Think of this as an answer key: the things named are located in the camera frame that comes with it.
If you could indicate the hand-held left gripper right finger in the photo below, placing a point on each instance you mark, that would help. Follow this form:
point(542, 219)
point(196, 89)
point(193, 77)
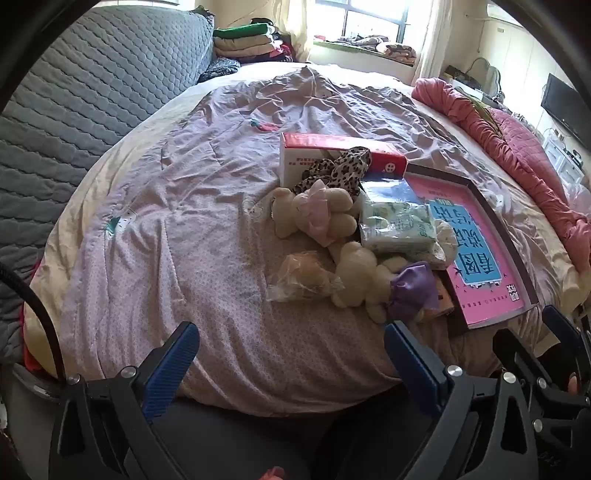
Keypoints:
point(415, 364)

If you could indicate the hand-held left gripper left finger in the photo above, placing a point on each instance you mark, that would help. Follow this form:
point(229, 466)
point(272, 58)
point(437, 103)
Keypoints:
point(171, 364)

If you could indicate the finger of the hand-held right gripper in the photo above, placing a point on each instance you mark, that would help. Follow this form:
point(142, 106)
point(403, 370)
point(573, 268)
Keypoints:
point(558, 325)
point(512, 346)

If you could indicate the pink framed tray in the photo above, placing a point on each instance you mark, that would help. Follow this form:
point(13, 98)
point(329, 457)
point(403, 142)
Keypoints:
point(480, 295)

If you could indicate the green and white tissue pack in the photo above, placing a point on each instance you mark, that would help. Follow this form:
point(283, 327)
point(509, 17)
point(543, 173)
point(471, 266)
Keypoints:
point(397, 226)

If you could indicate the person's right hand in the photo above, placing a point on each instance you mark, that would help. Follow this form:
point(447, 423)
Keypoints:
point(573, 384)

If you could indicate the cream plush toy purple bow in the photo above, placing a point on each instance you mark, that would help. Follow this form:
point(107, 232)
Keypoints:
point(355, 272)

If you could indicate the clear plastic bag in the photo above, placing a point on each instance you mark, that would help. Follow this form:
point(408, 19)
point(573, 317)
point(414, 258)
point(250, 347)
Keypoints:
point(579, 198)

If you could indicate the purple patterned duvet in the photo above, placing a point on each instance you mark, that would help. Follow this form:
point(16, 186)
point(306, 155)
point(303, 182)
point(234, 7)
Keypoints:
point(184, 230)

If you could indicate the bread in clear bag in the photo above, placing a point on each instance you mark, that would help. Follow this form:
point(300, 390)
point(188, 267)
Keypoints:
point(300, 277)

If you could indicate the cream bed sheet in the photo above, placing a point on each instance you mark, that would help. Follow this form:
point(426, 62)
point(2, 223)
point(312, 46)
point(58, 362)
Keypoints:
point(55, 258)

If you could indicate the white cabinet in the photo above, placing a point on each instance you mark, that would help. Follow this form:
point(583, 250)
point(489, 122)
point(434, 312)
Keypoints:
point(563, 157)

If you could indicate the blue plastic packet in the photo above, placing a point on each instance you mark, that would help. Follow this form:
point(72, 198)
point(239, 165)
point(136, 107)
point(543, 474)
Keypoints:
point(388, 189)

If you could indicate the pink quilt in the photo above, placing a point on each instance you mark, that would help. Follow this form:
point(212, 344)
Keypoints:
point(508, 152)

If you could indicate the cream plush toy pink bow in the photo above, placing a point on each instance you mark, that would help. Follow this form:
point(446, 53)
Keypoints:
point(286, 212)

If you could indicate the leopard print cloth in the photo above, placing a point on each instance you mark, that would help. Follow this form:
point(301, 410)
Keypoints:
point(341, 173)

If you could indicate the black television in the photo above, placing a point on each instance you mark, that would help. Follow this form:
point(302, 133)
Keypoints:
point(565, 110)

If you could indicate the red and white box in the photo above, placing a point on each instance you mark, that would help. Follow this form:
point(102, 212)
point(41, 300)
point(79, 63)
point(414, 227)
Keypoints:
point(300, 161)

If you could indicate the white dressing table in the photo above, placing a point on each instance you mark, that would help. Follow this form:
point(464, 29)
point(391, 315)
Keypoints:
point(461, 85)

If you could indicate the white framed mirror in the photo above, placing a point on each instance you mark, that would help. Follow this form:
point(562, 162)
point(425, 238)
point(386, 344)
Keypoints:
point(482, 69)

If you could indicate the grey quilted headboard cover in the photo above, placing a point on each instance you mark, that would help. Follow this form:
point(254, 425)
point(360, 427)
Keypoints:
point(92, 92)

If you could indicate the dark patterned pillow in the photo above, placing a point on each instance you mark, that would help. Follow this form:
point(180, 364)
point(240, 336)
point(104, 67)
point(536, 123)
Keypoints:
point(219, 71)

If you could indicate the cream curtain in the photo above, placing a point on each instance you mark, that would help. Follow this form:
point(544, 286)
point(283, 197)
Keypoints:
point(431, 37)
point(300, 23)

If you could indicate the clothes on window sill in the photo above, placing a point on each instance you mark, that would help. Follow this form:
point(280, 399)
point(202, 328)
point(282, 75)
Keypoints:
point(392, 48)

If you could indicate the white air conditioner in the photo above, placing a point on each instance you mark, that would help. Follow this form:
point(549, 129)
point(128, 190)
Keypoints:
point(503, 10)

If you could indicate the beige folded blankets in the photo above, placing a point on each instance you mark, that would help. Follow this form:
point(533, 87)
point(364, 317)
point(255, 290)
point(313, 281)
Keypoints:
point(242, 46)

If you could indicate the red and pink clothes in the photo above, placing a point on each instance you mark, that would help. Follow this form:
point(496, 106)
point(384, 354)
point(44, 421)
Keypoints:
point(282, 50)

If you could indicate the green folded cloth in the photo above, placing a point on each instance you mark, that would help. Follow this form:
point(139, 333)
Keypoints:
point(240, 32)

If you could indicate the window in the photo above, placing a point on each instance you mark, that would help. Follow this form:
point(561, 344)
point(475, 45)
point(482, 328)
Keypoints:
point(369, 18)

